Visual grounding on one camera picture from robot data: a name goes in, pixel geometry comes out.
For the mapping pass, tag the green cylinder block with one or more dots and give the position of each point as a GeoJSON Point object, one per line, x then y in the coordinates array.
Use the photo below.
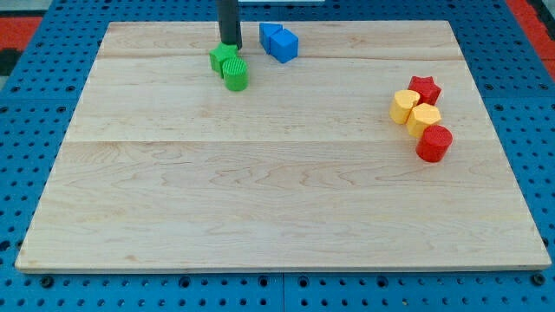
{"type": "Point", "coordinates": [235, 74]}

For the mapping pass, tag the blue cube block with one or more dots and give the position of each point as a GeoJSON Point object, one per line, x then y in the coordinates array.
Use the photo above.
{"type": "Point", "coordinates": [284, 45]}

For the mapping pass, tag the wooden board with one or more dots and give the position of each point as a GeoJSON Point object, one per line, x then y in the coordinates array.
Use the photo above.
{"type": "Point", "coordinates": [164, 170]}

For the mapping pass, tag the green star block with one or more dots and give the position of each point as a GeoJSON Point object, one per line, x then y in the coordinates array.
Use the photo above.
{"type": "Point", "coordinates": [222, 53]}

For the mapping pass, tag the blue triangular block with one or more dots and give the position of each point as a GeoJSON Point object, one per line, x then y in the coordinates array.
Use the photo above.
{"type": "Point", "coordinates": [266, 30]}

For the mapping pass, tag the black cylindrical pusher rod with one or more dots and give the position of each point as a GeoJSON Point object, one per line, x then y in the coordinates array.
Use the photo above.
{"type": "Point", "coordinates": [229, 22]}

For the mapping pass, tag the yellow heart block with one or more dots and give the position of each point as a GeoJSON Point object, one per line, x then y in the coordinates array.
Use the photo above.
{"type": "Point", "coordinates": [401, 105]}

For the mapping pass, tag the yellow hexagon block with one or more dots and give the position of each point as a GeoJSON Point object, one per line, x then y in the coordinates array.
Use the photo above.
{"type": "Point", "coordinates": [421, 117]}

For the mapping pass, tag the red cylinder block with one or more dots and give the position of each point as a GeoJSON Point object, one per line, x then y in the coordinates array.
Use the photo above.
{"type": "Point", "coordinates": [434, 143]}

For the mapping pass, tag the red star block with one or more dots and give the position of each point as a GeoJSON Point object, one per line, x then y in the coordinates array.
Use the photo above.
{"type": "Point", "coordinates": [428, 90]}

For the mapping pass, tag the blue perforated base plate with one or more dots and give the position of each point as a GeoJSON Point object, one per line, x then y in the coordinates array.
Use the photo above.
{"type": "Point", "coordinates": [41, 94]}

